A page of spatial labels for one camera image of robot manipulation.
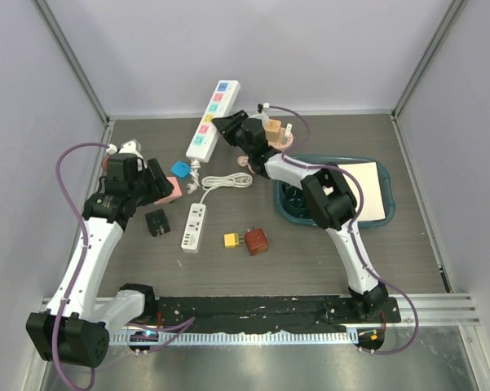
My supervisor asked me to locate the pink cube adapter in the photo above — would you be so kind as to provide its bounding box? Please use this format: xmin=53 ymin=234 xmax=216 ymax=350
xmin=154 ymin=176 xmax=183 ymax=206

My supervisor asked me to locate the long white power strip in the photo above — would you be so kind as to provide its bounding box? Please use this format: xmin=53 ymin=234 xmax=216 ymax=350
xmin=186 ymin=80 xmax=241 ymax=163

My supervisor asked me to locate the orange cube adapter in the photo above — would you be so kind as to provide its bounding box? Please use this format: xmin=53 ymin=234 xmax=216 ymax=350
xmin=263 ymin=119 xmax=281 ymax=143

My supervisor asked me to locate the blue plug adapter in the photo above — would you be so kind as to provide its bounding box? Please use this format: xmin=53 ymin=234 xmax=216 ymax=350
xmin=170 ymin=161 xmax=191 ymax=178

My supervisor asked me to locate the pink round socket base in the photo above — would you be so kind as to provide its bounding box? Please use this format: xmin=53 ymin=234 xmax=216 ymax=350
xmin=268 ymin=134 xmax=294 ymax=152

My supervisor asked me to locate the black cube adapter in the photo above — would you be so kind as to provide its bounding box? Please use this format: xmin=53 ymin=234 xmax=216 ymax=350
xmin=145 ymin=209 xmax=171 ymax=237

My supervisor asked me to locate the white plug adapter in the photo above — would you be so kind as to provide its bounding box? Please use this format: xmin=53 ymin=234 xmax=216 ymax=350
xmin=280 ymin=123 xmax=294 ymax=144

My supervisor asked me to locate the yellow usb plug adapter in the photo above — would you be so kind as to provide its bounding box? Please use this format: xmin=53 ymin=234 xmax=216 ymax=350
xmin=223 ymin=232 xmax=245 ymax=248

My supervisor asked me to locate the red carp cube adapter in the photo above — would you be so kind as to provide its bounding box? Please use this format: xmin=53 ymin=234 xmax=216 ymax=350
xmin=244 ymin=228 xmax=268 ymax=256

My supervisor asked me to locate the small white usb power strip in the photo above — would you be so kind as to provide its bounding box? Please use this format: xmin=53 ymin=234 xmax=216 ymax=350
xmin=180 ymin=203 xmax=206 ymax=253

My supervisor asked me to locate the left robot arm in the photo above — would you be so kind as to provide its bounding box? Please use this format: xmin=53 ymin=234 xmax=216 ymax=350
xmin=26 ymin=152 xmax=174 ymax=368

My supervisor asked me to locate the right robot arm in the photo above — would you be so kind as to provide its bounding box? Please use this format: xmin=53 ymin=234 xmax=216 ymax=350
xmin=211 ymin=110 xmax=389 ymax=322

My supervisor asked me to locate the dark green cup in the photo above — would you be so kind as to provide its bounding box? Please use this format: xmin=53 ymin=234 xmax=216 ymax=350
xmin=280 ymin=182 xmax=309 ymax=218

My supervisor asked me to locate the white paper sheet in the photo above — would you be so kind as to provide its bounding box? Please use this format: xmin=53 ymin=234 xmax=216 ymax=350
xmin=339 ymin=162 xmax=386 ymax=222

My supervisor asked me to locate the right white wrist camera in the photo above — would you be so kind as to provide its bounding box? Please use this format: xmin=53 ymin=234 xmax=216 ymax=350
xmin=253 ymin=103 xmax=270 ymax=126

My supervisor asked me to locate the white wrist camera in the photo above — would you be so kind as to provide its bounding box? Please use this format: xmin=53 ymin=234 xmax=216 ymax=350
xmin=106 ymin=139 xmax=143 ymax=158
xmin=253 ymin=103 xmax=270 ymax=126

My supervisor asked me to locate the white twisted strip cable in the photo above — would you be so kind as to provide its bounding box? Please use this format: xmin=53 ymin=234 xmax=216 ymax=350
xmin=186 ymin=160 xmax=201 ymax=195

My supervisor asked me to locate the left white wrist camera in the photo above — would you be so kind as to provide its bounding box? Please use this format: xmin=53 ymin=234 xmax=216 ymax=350
xmin=106 ymin=139 xmax=143 ymax=158

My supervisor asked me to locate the white coiled power cable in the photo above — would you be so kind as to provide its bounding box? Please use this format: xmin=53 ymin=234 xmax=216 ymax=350
xmin=197 ymin=172 xmax=254 ymax=204

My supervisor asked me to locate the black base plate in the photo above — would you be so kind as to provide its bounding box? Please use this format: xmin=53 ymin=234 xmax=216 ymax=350
xmin=157 ymin=295 xmax=401 ymax=334

